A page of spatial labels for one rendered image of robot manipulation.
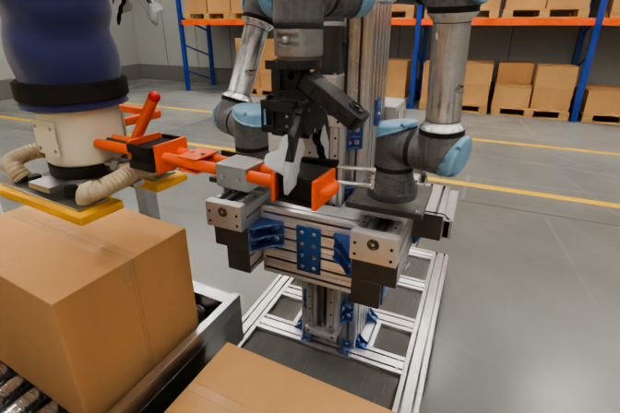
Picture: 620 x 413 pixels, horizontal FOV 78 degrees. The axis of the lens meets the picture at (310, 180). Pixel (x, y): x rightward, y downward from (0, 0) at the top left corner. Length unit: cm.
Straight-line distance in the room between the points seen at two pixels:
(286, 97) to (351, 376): 133
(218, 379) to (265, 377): 14
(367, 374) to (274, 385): 58
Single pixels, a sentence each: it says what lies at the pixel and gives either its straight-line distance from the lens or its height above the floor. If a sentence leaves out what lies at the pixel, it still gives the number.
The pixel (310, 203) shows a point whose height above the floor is 126.
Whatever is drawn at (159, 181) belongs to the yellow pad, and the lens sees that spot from 102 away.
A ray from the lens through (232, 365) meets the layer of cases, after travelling 135.
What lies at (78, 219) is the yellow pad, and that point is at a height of 116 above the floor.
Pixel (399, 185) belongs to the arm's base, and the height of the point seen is 109.
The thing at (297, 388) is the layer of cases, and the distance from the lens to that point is 127.
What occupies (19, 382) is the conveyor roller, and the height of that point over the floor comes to 54.
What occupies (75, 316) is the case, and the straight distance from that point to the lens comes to 111.
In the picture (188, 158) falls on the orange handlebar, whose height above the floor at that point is 129.
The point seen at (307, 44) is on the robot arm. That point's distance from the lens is 59.
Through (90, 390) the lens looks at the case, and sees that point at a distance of 125.
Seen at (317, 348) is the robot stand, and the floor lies 21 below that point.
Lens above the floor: 153
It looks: 22 degrees down
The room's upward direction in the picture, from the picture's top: straight up
